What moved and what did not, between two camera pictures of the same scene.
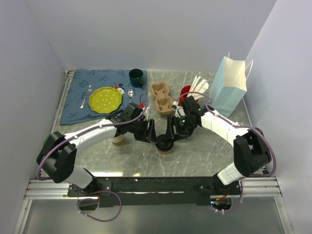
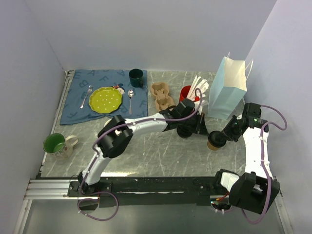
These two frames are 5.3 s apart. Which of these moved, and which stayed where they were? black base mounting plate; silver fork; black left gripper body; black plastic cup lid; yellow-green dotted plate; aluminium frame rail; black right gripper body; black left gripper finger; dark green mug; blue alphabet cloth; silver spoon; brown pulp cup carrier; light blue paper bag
Moved: black right gripper body; black left gripper finger; black plastic cup lid; black left gripper body
Stayed: light blue paper bag; yellow-green dotted plate; blue alphabet cloth; silver spoon; dark green mug; brown pulp cup carrier; aluminium frame rail; black base mounting plate; silver fork
